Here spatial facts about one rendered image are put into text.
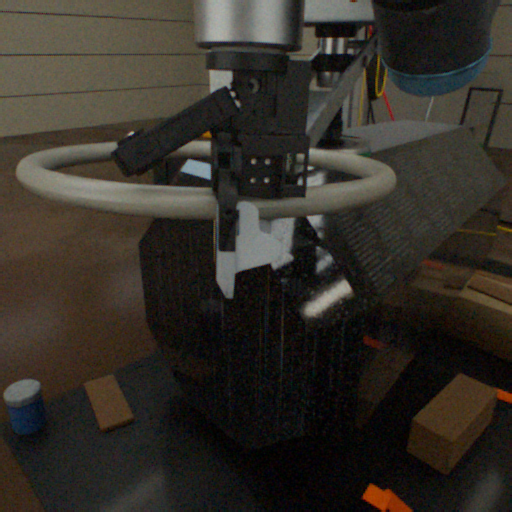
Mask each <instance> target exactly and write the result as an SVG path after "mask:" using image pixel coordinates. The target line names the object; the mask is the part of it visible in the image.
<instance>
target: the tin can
mask: <svg viewBox="0 0 512 512"><path fill-rule="evenodd" d="M4 399H5V402H6V405H7V408H8V413H9V417H10V420H11V424H12V428H13V431H14V432H15V433H16V434H19V435H27V434H31V433H34V431H36V430H39V429H41V428H42V427H43V426H44V425H45V424H46V422H47V414H46V409H45V405H44V401H43V395H42V389H41V385H40V383H39V382H38V381H35V380H23V381H19V382H17V383H13V384H12V385H10V386H9V387H8V388H7V389H6V390H5V392H4Z"/></svg>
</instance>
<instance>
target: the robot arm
mask: <svg viewBox="0 0 512 512"><path fill-rule="evenodd" d="M370 1H371V5H372V9H373V13H374V19H375V23H376V27H377V31H378V36H379V40H380V45H381V49H382V56H381V58H382V62H383V65H384V66H385V67H386V69H387V73H388V76H389V78H390V80H391V82H392V83H393V84H395V85H396V86H397V87H398V88H399V90H400V89H401V91H402V92H404V93H407V94H409V95H414V96H419V97H436V96H442V94H447V93H450V92H453V91H456V90H458V89H460V88H463V87H465V86H466V85H468V84H469V83H471V82H472V81H473V79H474V78H475V77H476V76H478V75H479V74H480V73H481V72H482V71H483V69H484V67H485V66H486V62H487V60H488V55H489V53H490V51H492V45H493V42H492V38H491V36H490V31H491V25H492V21H493V18H494V16H495V13H496V11H497V8H498V6H499V4H500V1H501V0H370ZM304 13H305V0H194V15H195V45H196V46H197V47H198V48H200V49H205V50H211V52H206V57H205V69H206V70H215V71H232V73H233V81H232V82H230V83H229V85H230V87H232V88H229V89H228V88H227V87H226V86H223V87H222V88H220V89H217V90H215V91H213V92H212V93H210V94H208V95H207V96H205V97H203V99H202V100H200V101H198V102H197V103H195V104H193V105H191V106H190V107H188V108H185V109H184V110H182V111H180V112H178V113H177V114H175V115H173V116H172V117H170V118H168V119H166V121H165V122H162V123H160V124H159V125H157V126H155V127H153V128H152V129H150V130H147V131H145V130H144V129H140V130H138V131H136V132H130V133H128V134H127V135H126V136H125V137H124V139H121V140H120V141H118V142H116V145H117V146H118V148H116V149H115V150H114V151H112V152H111V157H112V159H113V160H114V162H115V163H116V166H117V168H118V169H119V171H121V172H122V174H123V175H124V176H125V177H130V176H132V175H134V174H136V175H137V177H138V176H141V175H143V174H145V173H149V172H151V171H153V170H154V169H155V167H157V166H158V165H160V164H161V163H163V159H161V158H164V157H165V156H167V155H169V154H171V153H172V152H174V151H176V150H178V149H179V148H181V147H183V146H184V145H187V144H189V143H191V142H192V141H194V140H196V138H198V137H199V136H201V135H203V134H204V133H206V132H209V131H210V134H211V186H212V191H213V193H216V200H218V203H217V220H214V262H215V264H216V266H217V283H218V285H219V286H220V288H221V290H222V292H223V293H224V295H225V297H226V298H233V296H234V284H235V273H237V272H239V271H242V270H246V269H250V268H253V267H258V266H262V265H266V264H269V263H273V262H275V261H277V260H278V259H280V256H281V255H282V252H283V246H282V242H281V241H280V240H278V239H277V238H275V237H273V236H271V235H270V234H271V224H270V222H269V221H268V220H266V219H262V220H259V211H258V208H257V207H256V205H255V204H253V203H252V202H250V201H246V200H243V201H239V202H237V195H238V193H239V195H240V196H259V197H260V198H266V199H283V197H298V198H306V193H307V178H308V165H309V151H310V136H308V135H307V134H306V129H307V114H308V99H309V85H310V71H311V60H292V59H290V56H288V55H286V53H297V52H300V51H301V50H302V46H303V30H304ZM251 78H255V80H256V81H257V82H258V84H259V88H258V90H257V91H256V92H255V93H251V91H252V89H254V86H255V84H253V83H251V82H249V81H250V80H251ZM230 91H232V92H234V93H235V95H236V96H234V99H233V96H232V94H230ZM234 100H235V101H237V102H239V104H240V107H238V106H237V104H236V102H235V101H234ZM296 154H305V155H304V170H303V185H298V174H297V173H295V172H294V166H295V165H296ZM237 210H239V220H236V216H237Z"/></svg>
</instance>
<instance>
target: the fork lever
mask: <svg viewBox="0 0 512 512"><path fill-rule="evenodd" d="M320 45H321V38H319V39H318V42H317V52H316V53H315V54H313V55H312V56H311V57H310V58H309V59H308V60H311V71H310V83H311V82H312V80H313V79H314V78H315V76H317V72H316V70H314V69H313V66H314V62H315V55H317V54H321V47H320ZM377 45H378V31H373V34H372V35H371V37H369V38H368V39H367V40H348V49H354V48H361V50H360V52H359V53H358V54H357V56H356V57H355V59H353V60H352V61H351V63H350V64H349V67H348V68H347V69H346V71H345V72H344V74H343V75H342V76H341V78H340V79H339V81H338V82H337V84H335V86H334V87H333V88H332V90H331V91H313V90H309V99H308V114H307V129H306V134H307V135H308V136H310V148H313V149H314V148H315V146H316V144H317V143H318V140H319V139H321V137H322V136H323V134H324V132H325V131H326V129H327V128H328V126H329V125H330V123H331V120H332V119H333V117H334V116H335V114H336V113H337V111H338V109H340V108H341V106H342V105H343V102H344V101H345V99H346V97H347V96H348V94H349V93H350V91H351V89H352V88H353V86H354V84H355V82H357V81H358V79H359V77H360V76H361V74H362V73H363V71H364V70H365V69H366V68H367V64H368V62H369V61H370V59H371V58H373V56H374V54H375V53H376V50H377Z"/></svg>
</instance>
